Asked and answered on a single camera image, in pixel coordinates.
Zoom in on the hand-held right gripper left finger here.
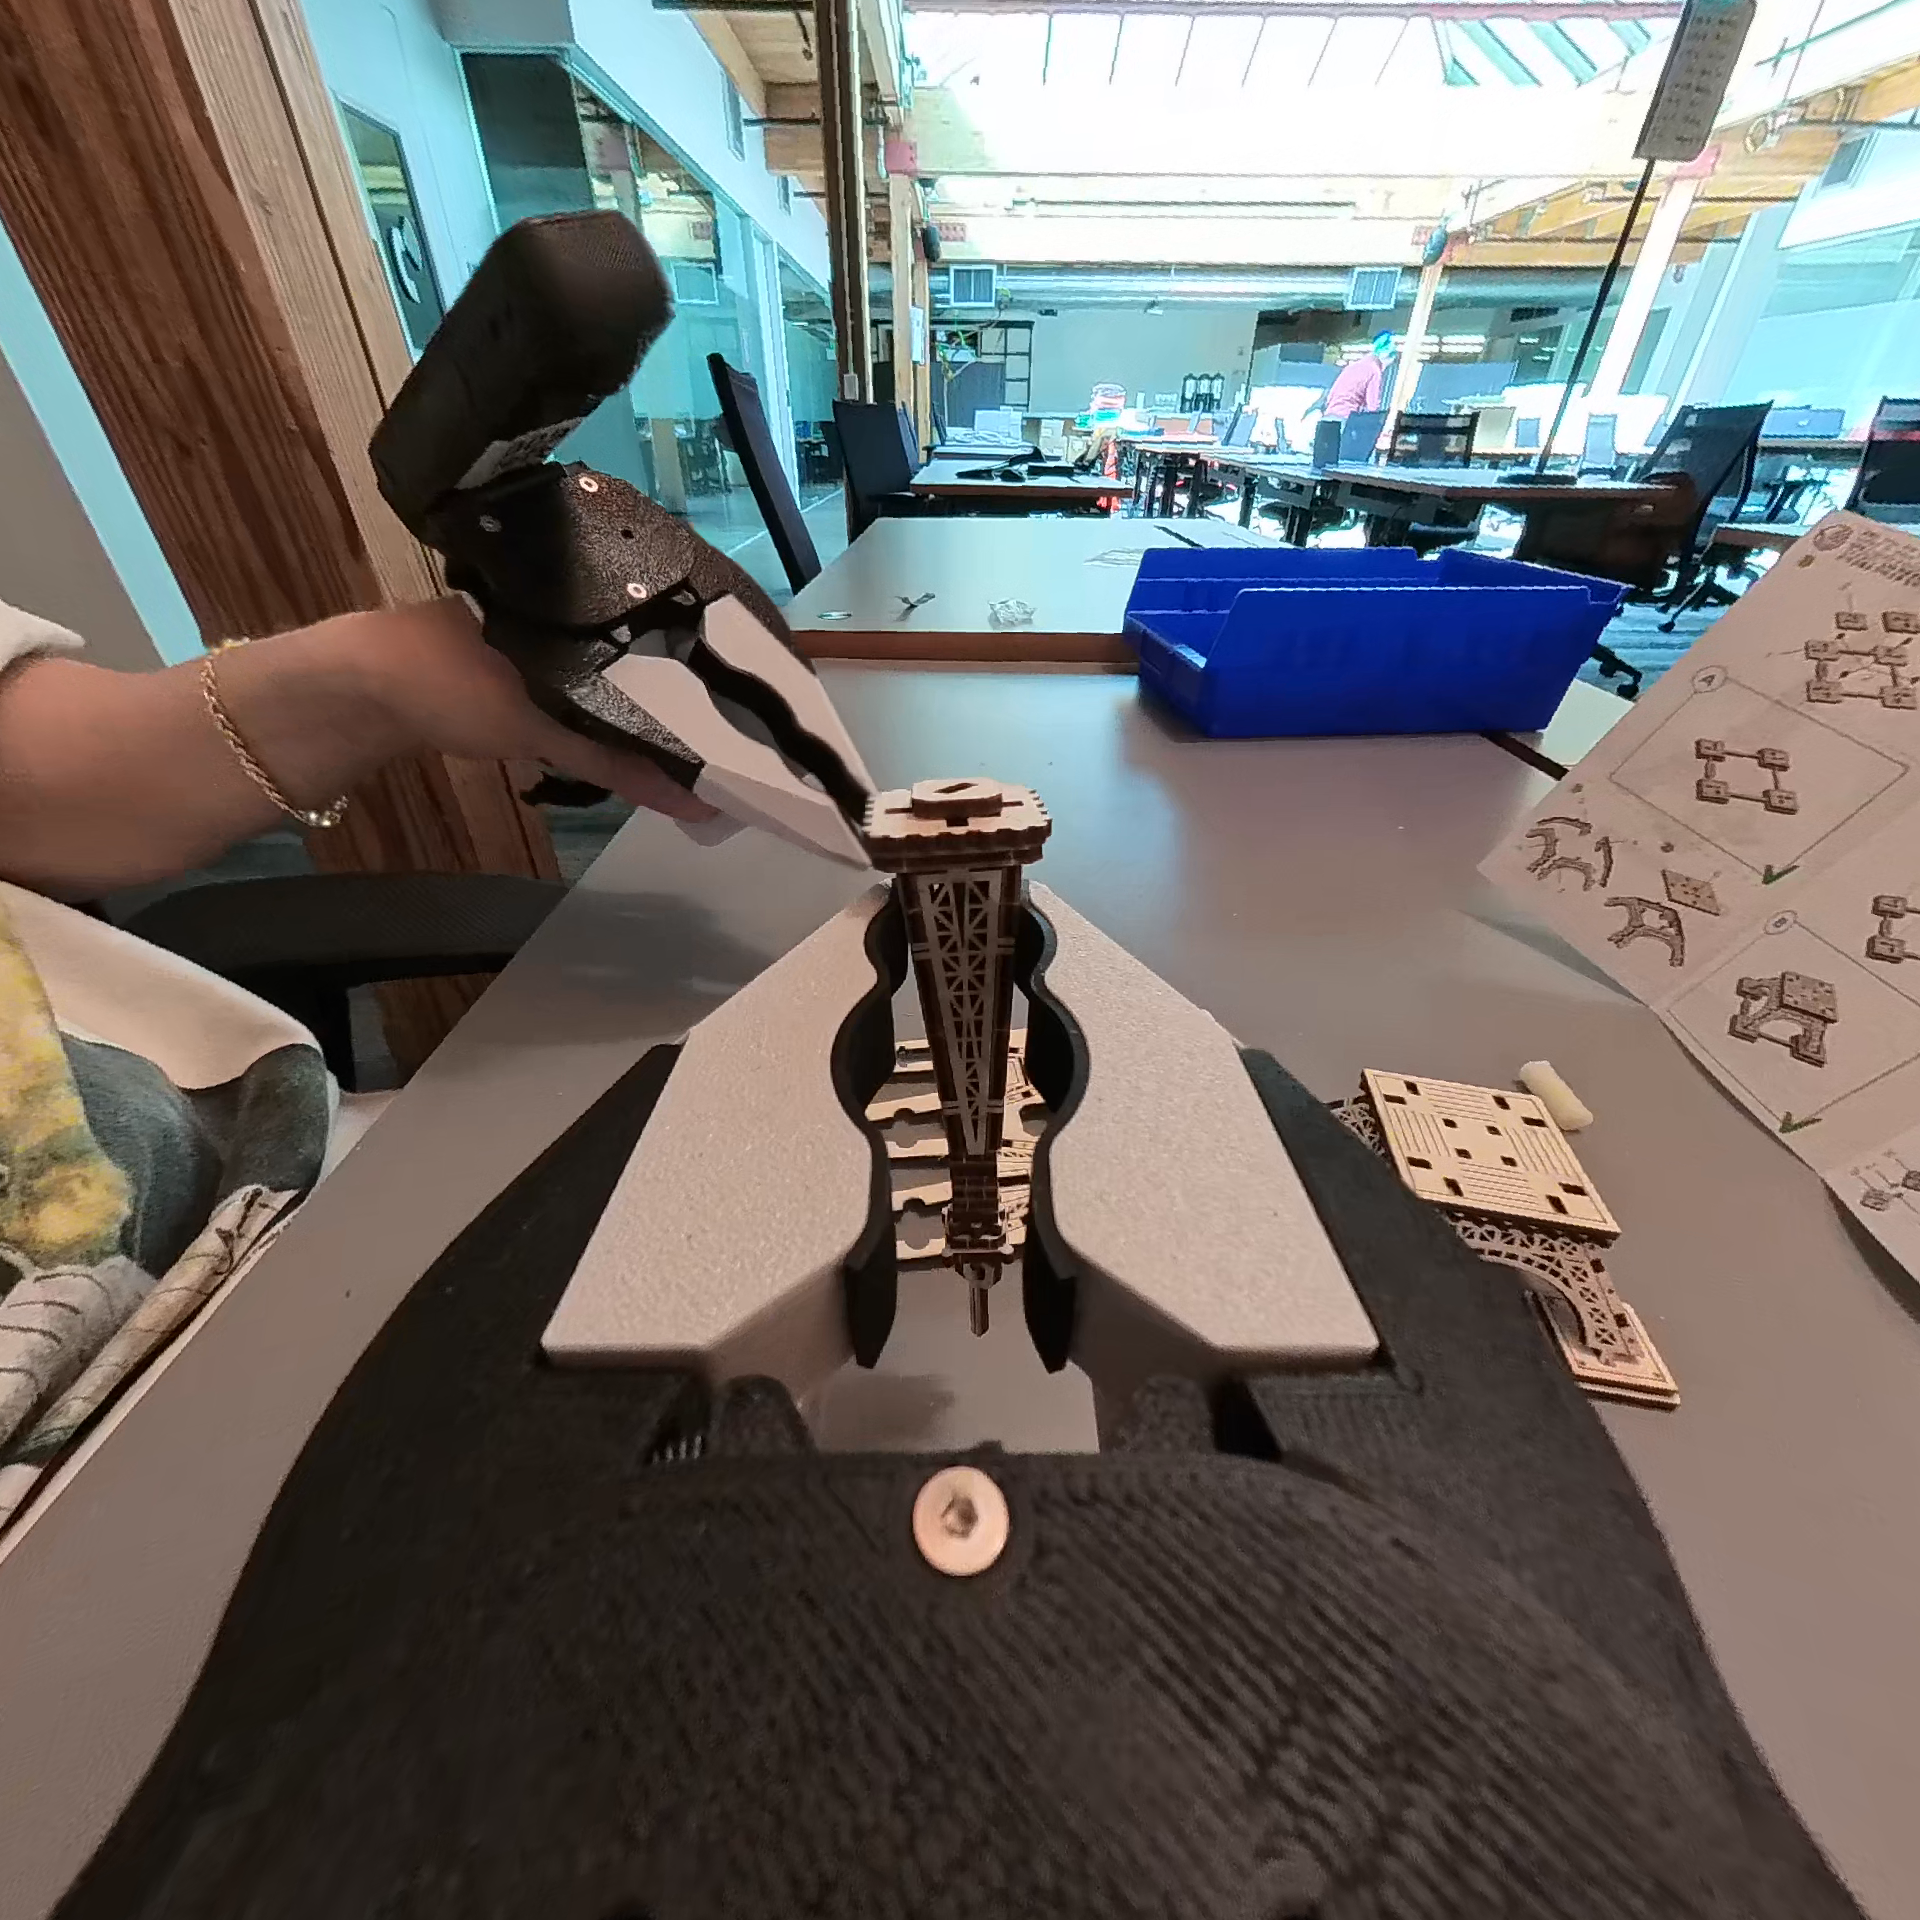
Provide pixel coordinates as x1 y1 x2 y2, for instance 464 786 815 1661
538 884 909 1374

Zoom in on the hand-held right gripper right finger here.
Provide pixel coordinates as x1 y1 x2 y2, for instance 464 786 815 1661
1013 882 1382 1374

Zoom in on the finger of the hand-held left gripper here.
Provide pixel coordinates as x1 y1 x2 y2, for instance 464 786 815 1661
608 651 874 874
668 592 885 824

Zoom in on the wooden tower spire model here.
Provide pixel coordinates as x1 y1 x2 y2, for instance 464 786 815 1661
861 778 1052 1338

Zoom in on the person's left forearm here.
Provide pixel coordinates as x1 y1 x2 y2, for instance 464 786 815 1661
0 644 325 902

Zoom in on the grey desk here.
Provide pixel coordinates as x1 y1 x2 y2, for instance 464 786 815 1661
0 661 1920 1920

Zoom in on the person's left hand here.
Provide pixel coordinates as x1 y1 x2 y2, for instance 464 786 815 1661
286 597 722 847

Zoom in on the laser-cut wooden puzzle sheet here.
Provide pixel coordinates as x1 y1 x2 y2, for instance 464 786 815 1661
865 1030 1039 1278

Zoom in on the black office chair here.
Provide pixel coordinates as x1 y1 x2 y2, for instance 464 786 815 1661
708 355 825 595

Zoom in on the grey wood-edged table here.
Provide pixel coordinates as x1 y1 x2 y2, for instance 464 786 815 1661
780 515 1278 670

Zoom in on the wooden tower base model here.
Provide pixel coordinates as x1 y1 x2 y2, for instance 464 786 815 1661
1334 1068 1681 1413

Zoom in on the black chair armrest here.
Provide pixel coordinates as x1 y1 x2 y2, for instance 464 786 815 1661
88 874 572 1096

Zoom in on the wooden pillar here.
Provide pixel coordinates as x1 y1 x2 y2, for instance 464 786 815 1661
0 0 565 1080

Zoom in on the blue plastic bin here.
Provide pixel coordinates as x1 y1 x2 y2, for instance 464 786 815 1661
1121 544 1630 741

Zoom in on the person's printed white t-shirt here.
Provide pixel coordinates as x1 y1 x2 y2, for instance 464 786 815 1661
0 599 338 1532

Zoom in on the folded paper instruction sheet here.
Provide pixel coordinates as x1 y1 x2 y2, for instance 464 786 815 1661
1477 509 1920 1292

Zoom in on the dotted board on pole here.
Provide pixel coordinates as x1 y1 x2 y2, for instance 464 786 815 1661
1544 0 1758 452

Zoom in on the black framed wall picture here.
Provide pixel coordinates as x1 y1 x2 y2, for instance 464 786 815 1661
335 103 448 355

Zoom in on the gold chain bracelet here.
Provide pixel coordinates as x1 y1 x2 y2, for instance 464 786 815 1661
199 642 350 830

